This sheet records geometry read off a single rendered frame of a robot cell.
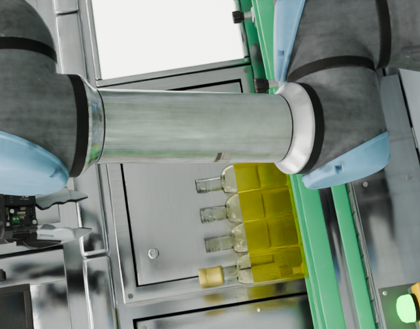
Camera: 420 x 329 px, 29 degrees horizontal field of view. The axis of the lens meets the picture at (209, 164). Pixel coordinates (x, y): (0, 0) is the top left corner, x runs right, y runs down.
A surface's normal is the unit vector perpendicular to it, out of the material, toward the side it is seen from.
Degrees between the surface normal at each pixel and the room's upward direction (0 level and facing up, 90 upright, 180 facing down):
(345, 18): 92
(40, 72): 139
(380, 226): 90
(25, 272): 90
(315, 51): 64
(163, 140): 107
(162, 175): 91
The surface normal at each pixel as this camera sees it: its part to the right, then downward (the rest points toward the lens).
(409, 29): -0.26, 0.30
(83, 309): -0.02, -0.28
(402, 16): -0.29, 0.06
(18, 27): 0.46, -0.39
